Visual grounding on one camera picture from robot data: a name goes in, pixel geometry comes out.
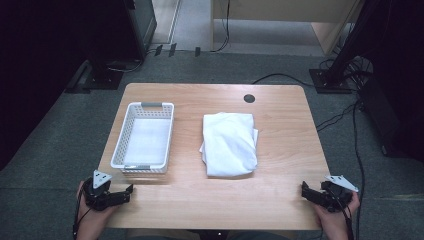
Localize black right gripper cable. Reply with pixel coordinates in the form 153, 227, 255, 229
339, 199, 356, 240

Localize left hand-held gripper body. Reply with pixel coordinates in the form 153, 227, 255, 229
82, 169, 117, 212

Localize light wooden desk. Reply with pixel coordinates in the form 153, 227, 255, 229
210, 0, 364, 56

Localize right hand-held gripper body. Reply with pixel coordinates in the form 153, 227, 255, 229
319, 174, 360, 213

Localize black flat stand base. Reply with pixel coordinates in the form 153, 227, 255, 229
64, 59, 125, 95

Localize person's right hand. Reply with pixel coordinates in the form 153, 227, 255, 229
312, 190, 362, 232

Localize tangle of black cables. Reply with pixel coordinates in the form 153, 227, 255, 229
318, 54, 375, 92

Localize black computer tower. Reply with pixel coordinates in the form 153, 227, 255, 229
122, 0, 158, 62

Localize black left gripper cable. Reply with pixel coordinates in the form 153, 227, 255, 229
72, 188, 92, 240

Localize person's left hand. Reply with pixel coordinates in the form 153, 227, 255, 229
76, 180, 120, 232

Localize white cloth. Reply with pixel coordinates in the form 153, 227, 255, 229
198, 111, 260, 178

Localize person's dark clothing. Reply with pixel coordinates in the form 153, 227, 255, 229
125, 228, 301, 240

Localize long black floor cable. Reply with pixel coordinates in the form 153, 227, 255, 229
351, 102, 366, 240

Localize thin grey floor cable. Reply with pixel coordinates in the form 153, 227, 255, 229
106, 47, 158, 74

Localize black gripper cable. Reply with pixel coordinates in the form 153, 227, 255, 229
72, 188, 92, 240
339, 199, 356, 240

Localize black stand with square base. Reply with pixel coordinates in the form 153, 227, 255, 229
308, 0, 379, 95

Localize white plastic basket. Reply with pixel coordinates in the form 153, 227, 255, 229
110, 101, 176, 175

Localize black box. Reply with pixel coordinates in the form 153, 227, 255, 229
357, 75, 424, 162

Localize black hanging cable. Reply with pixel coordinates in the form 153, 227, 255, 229
209, 0, 231, 54

